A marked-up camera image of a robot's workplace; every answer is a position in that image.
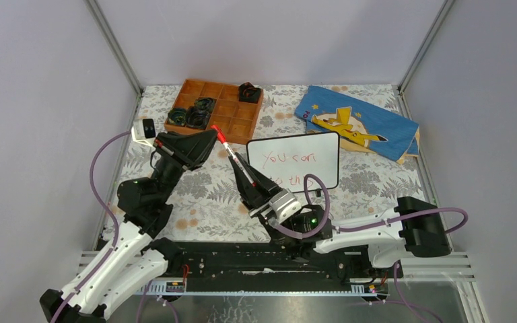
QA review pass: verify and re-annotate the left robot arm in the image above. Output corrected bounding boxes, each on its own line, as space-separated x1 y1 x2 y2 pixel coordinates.
39 126 217 322

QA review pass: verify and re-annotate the wooden compartment tray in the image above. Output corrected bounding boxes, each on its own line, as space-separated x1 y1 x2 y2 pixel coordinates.
164 79 264 145

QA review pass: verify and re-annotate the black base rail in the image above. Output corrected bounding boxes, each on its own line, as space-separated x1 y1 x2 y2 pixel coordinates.
98 240 447 295

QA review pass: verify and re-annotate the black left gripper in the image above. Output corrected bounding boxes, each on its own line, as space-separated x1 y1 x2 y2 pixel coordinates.
153 129 222 205

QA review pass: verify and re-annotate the aluminium frame post left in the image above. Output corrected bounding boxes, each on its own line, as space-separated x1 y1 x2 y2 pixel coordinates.
84 0 145 96

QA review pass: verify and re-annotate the blue pikachu cloth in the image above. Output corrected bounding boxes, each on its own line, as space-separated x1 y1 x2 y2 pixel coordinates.
294 85 419 163

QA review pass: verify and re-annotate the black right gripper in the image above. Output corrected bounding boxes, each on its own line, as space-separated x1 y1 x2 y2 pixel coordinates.
229 153 298 250

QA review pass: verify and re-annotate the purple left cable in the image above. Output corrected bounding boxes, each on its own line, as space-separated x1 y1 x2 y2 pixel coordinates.
48 130 135 323

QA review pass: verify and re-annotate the floral tablecloth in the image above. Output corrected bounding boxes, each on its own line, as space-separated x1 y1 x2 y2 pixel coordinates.
116 85 431 242

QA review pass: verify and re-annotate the black cable coil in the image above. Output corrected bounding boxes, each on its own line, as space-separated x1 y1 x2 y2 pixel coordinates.
238 82 262 104
195 97 217 115
167 108 189 127
185 108 210 131

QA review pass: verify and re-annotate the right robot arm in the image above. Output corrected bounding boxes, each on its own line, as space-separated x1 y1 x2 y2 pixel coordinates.
228 153 452 277

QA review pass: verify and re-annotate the white whiteboard black frame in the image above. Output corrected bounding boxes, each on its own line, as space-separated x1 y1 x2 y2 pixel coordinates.
246 132 340 192

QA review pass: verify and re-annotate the aluminium frame post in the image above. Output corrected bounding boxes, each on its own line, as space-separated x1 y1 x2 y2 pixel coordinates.
84 0 145 96
397 0 456 93

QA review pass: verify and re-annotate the aluminium frame post right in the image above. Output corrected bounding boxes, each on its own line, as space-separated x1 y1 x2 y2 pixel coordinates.
397 0 456 93

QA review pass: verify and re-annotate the red white marker pen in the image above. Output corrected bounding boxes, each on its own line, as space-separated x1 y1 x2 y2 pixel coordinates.
211 125 256 186

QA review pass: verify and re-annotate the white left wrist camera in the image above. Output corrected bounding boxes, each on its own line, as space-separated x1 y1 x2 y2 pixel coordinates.
131 118 157 147

